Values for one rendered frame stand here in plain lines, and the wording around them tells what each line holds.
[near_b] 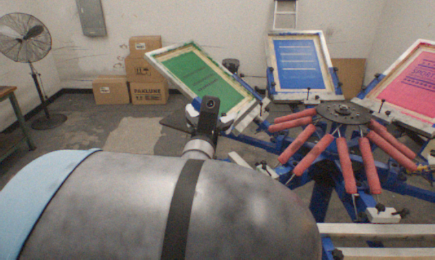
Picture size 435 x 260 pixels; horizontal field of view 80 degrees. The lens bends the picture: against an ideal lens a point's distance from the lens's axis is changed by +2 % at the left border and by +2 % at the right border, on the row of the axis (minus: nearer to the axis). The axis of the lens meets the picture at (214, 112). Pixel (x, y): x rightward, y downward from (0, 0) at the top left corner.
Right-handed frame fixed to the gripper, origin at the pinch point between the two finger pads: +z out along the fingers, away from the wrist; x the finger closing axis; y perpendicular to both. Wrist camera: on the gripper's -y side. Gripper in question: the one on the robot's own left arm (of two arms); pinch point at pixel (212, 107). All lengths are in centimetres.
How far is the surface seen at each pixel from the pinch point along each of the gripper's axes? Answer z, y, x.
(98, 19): 359, 59, -240
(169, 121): 114, 79, -43
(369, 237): 14, 56, 75
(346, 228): 15, 55, 65
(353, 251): 8, 60, 68
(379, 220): 20, 51, 80
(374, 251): 9, 59, 76
